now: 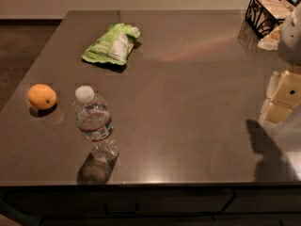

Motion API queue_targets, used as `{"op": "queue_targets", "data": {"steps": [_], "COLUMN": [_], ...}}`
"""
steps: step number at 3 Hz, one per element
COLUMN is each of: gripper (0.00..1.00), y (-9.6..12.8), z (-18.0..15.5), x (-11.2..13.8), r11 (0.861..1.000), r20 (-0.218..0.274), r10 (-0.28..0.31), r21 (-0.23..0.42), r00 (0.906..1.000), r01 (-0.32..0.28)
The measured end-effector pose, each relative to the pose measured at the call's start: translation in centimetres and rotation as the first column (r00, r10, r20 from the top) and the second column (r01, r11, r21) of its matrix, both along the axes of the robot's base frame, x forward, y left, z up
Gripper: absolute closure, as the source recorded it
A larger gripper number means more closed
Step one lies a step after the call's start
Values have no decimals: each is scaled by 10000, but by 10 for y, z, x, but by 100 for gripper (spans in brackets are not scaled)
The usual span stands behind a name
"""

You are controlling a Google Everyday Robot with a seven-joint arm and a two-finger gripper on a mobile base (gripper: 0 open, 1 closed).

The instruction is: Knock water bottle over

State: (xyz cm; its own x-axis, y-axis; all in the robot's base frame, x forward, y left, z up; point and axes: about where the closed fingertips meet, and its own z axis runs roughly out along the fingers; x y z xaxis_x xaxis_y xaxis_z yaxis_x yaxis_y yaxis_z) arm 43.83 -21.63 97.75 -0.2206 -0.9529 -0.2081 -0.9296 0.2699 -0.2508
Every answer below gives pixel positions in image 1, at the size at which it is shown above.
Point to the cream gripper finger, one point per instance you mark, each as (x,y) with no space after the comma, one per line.
(272,85)
(285,99)

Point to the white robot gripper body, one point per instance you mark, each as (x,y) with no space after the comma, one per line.
(291,40)

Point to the clear plastic water bottle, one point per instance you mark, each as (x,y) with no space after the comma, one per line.
(95,123)

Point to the green chip bag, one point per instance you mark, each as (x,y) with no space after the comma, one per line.
(114,46)

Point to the orange fruit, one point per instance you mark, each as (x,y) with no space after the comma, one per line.
(42,97)

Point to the dark counter drawer front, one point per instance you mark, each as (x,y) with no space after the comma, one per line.
(89,204)

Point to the black wire napkin holder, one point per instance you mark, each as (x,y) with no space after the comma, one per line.
(263,16)

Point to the black drawer handle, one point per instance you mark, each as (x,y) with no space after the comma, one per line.
(121,210)

